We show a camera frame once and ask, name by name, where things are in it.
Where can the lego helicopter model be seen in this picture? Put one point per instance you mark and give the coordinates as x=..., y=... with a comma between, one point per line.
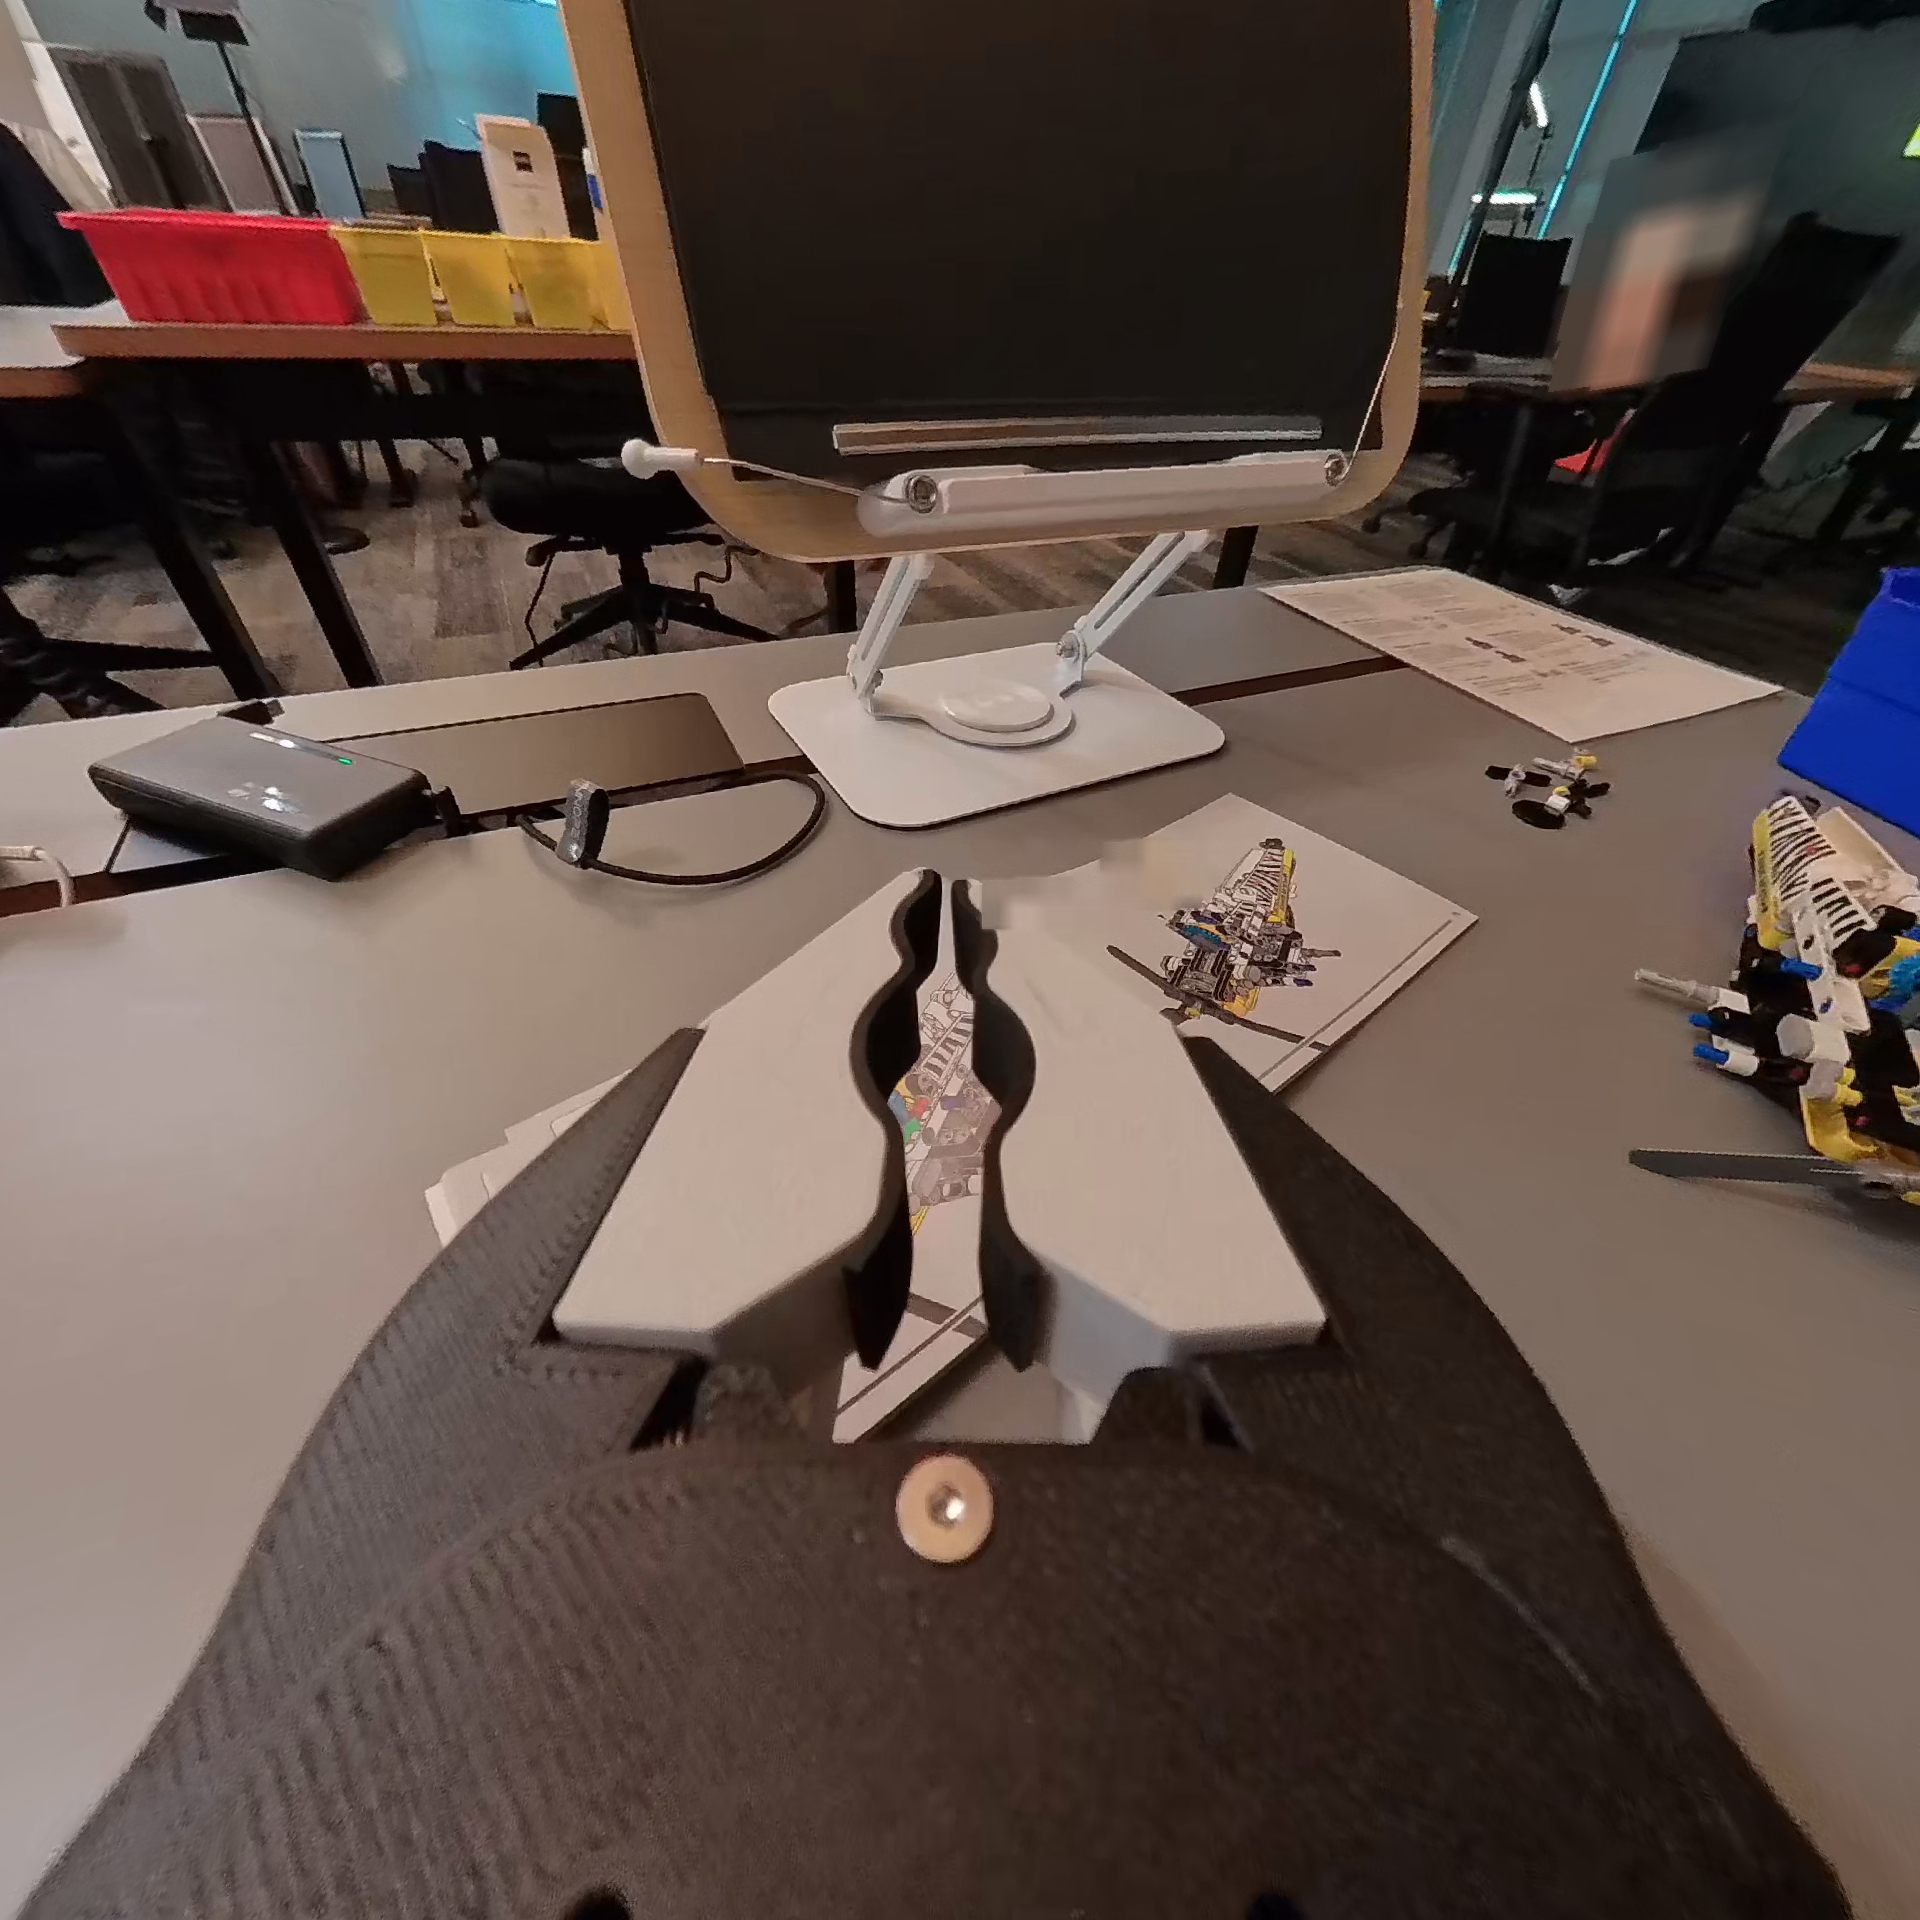
x=1829, y=974

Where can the grey lego rotor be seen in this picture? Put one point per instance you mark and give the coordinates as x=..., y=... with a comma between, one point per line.
x=1755, y=1166

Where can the blue plastic bin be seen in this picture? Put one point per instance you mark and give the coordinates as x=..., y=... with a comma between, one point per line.
x=1867, y=721

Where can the yellow plastic bin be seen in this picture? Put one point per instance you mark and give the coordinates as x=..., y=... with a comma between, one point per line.
x=389, y=276
x=559, y=284
x=474, y=281

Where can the red plastic bin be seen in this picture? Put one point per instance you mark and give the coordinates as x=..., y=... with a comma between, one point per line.
x=211, y=270

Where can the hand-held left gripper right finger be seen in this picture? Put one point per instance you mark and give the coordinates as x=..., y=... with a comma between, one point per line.
x=1155, y=1201

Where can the white printed paper sheet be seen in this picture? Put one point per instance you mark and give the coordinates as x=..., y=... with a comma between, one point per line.
x=1530, y=645

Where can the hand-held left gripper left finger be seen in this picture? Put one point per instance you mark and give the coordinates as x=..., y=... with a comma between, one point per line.
x=721, y=1201

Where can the instruction booklet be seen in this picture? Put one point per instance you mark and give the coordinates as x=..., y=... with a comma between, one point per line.
x=1349, y=930

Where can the wooden office desk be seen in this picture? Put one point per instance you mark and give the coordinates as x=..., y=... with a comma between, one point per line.
x=299, y=340

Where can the white laptop stand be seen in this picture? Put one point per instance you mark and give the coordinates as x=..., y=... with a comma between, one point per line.
x=990, y=749

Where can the grey power adapter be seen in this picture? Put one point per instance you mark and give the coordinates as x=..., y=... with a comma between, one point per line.
x=255, y=796

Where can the scattered small lego pieces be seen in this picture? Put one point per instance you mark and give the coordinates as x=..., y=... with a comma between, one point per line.
x=1560, y=787

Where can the black light stand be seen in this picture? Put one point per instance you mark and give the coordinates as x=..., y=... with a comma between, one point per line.
x=234, y=90

